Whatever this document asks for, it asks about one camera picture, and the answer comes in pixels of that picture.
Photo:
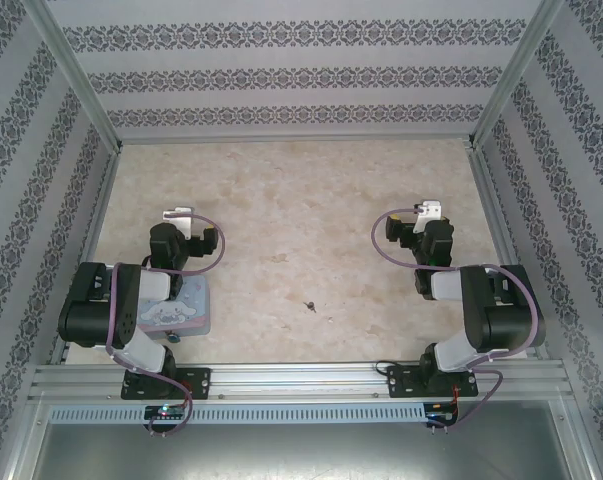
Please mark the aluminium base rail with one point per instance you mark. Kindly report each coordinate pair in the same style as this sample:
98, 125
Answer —
291, 380

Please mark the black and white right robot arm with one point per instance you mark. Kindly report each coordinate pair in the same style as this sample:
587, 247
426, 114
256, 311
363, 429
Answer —
501, 315

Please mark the adapter circuit board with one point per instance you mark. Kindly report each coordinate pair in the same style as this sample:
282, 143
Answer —
441, 414
165, 412

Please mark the aluminium side rail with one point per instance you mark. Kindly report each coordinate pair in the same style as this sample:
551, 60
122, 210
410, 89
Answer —
496, 215
88, 240

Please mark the grey sheet metal panel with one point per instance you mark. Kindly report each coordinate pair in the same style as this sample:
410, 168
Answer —
301, 452

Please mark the small blue padlock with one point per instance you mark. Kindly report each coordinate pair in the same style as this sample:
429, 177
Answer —
172, 338

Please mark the aluminium frame post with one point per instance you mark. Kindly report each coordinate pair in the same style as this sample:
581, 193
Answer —
516, 75
76, 75

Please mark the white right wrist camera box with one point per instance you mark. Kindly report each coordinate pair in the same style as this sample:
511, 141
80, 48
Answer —
428, 209

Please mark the right adapter circuit board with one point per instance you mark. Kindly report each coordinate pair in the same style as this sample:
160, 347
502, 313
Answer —
441, 414

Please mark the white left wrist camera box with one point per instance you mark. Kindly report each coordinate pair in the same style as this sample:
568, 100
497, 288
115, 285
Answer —
179, 216

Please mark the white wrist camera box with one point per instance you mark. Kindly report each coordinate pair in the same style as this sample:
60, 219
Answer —
179, 216
428, 209

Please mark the left adapter circuit board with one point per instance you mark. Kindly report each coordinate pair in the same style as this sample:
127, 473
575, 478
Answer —
165, 412

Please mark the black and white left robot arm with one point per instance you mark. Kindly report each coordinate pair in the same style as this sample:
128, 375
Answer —
93, 310

